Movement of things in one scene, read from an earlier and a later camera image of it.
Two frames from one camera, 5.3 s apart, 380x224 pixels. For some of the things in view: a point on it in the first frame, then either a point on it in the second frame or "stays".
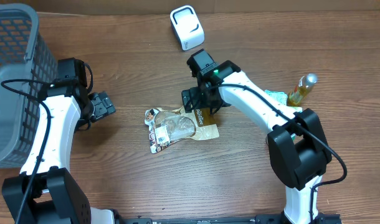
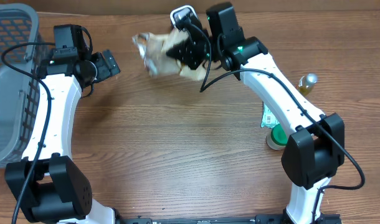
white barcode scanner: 187,27 stays
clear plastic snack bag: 166,126 → 152,49
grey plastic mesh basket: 18,50 stays
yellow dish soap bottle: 302,89 stays
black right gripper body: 202,99 → 199,55
